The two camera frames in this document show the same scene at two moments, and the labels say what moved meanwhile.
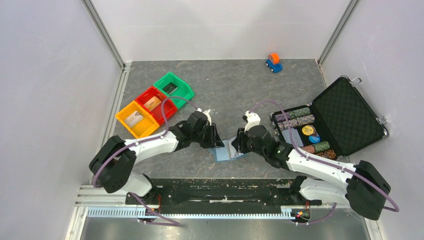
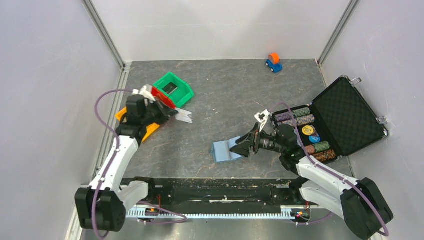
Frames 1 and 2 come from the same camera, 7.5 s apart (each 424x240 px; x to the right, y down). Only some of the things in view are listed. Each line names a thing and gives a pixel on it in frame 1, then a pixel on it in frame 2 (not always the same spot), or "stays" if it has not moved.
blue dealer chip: (314, 139) stays
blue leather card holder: (227, 152) stays
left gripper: (211, 143) -> (165, 111)
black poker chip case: (339, 121) stays
